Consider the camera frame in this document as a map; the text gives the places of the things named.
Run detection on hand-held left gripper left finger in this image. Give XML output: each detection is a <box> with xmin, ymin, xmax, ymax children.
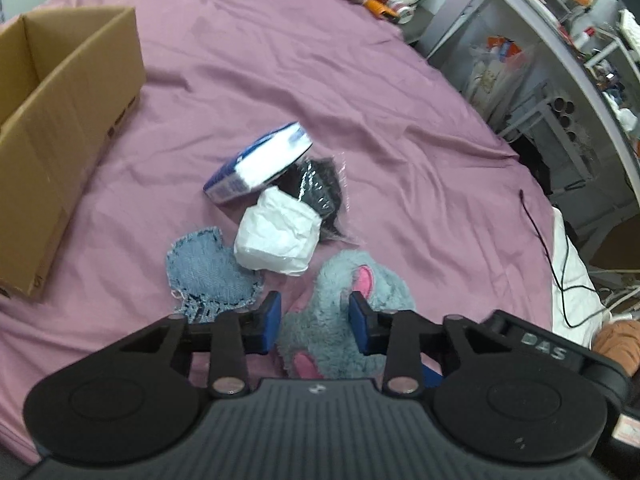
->
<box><xmin>117</xmin><ymin>291</ymin><xmax>282</xmax><ymax>398</ymax></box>

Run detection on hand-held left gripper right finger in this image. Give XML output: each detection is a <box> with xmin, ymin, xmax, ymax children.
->
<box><xmin>348</xmin><ymin>291</ymin><xmax>506</xmax><ymax>396</ymax></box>

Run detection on person's right hand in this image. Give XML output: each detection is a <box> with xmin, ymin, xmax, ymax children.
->
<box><xmin>592</xmin><ymin>319</ymin><xmax>640</xmax><ymax>377</ymax></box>

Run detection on grey plush slipper pink ears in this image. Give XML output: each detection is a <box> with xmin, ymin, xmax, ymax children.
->
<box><xmin>276</xmin><ymin>250</ymin><xmax>417</xmax><ymax>380</ymax></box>

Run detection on white bedding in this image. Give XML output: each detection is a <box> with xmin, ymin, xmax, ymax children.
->
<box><xmin>550</xmin><ymin>205</ymin><xmax>615</xmax><ymax>347</ymax></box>

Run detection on blue denim patch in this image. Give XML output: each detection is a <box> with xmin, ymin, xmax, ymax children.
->
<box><xmin>166</xmin><ymin>227</ymin><xmax>266</xmax><ymax>324</ymax></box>

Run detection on white crumpled plastic bag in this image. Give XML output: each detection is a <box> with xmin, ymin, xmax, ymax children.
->
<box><xmin>233</xmin><ymin>187</ymin><xmax>322</xmax><ymax>277</ymax></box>

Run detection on flat brown cardboard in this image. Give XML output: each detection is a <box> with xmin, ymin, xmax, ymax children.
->
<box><xmin>590</xmin><ymin>214</ymin><xmax>640</xmax><ymax>272</ymax></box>

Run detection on black item in clear bag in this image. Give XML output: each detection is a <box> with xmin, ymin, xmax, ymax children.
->
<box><xmin>280</xmin><ymin>154</ymin><xmax>362</xmax><ymax>249</ymax></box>

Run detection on blue and white tissue pack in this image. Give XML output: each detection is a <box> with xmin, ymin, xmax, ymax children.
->
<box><xmin>202</xmin><ymin>121</ymin><xmax>314</xmax><ymax>205</ymax></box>

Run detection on purple bed sheet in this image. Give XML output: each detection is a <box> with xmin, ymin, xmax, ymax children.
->
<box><xmin>0</xmin><ymin>0</ymin><xmax>566</xmax><ymax>466</ymax></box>

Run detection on white plastic shopping bag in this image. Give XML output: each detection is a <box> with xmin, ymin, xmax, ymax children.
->
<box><xmin>462</xmin><ymin>35</ymin><xmax>531</xmax><ymax>117</ymax></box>

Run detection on brown cardboard box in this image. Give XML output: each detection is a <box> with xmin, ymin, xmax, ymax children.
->
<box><xmin>0</xmin><ymin>6</ymin><xmax>147</xmax><ymax>303</ymax></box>

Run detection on white shelving unit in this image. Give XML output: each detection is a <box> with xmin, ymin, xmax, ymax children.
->
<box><xmin>425</xmin><ymin>0</ymin><xmax>640</xmax><ymax>221</ymax></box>

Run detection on orange bottle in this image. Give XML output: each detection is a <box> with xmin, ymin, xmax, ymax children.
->
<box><xmin>364</xmin><ymin>0</ymin><xmax>401</xmax><ymax>19</ymax></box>

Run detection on white cables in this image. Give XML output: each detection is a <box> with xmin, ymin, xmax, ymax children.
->
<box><xmin>595</xmin><ymin>282</ymin><xmax>640</xmax><ymax>322</ymax></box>

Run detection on black cable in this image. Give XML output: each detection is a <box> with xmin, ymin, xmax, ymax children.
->
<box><xmin>517</xmin><ymin>189</ymin><xmax>608</xmax><ymax>328</ymax></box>

